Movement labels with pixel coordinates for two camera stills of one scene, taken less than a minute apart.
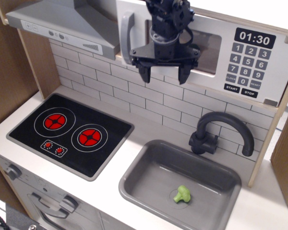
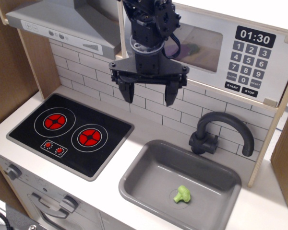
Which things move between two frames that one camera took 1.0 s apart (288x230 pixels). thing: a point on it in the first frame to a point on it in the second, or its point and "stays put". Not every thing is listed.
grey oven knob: [13, 172] stays put
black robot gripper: [160, 54] to [149, 69]
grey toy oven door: [51, 208] stays put
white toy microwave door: [241, 58] stays put
